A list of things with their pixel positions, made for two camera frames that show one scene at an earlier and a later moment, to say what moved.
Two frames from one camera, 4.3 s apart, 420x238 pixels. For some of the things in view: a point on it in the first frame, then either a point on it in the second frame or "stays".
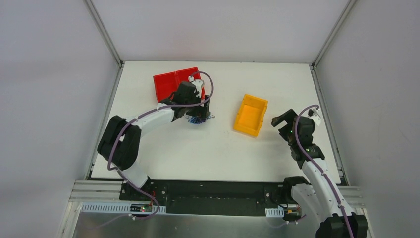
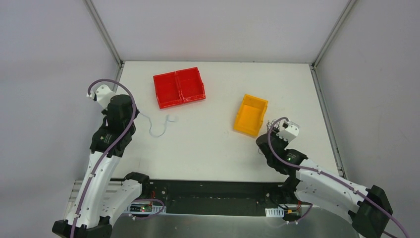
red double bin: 166,84 stays
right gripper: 286,120 -> 275,135
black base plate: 209,197 stays
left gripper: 203,107 -> 107,109
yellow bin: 250,115 stays
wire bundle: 196,120 -> 269,125
